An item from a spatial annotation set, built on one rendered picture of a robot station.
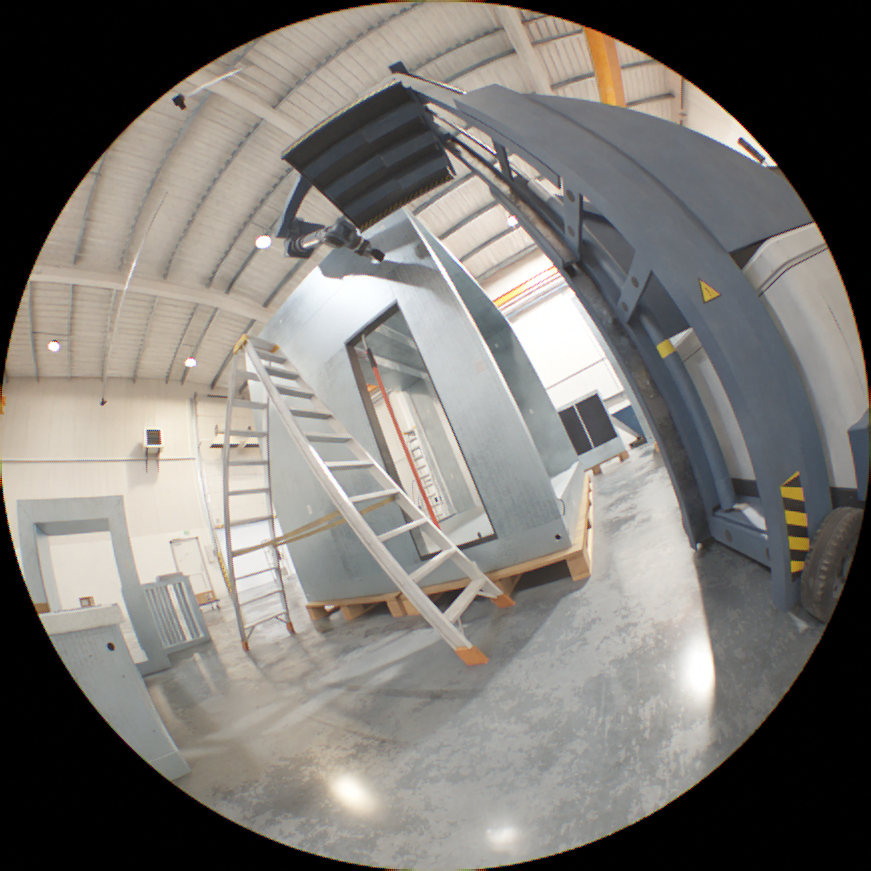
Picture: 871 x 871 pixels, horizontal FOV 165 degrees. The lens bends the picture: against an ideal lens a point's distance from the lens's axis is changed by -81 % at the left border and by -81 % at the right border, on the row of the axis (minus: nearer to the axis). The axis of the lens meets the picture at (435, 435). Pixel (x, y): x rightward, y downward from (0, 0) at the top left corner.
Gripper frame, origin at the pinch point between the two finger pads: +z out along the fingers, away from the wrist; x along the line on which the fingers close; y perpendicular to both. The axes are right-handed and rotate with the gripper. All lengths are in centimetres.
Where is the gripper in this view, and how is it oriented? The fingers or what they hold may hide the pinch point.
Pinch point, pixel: (370, 253)
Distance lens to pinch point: 249.1
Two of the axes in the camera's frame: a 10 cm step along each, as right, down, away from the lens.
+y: -7.3, -5.5, 4.1
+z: 4.9, 0.1, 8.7
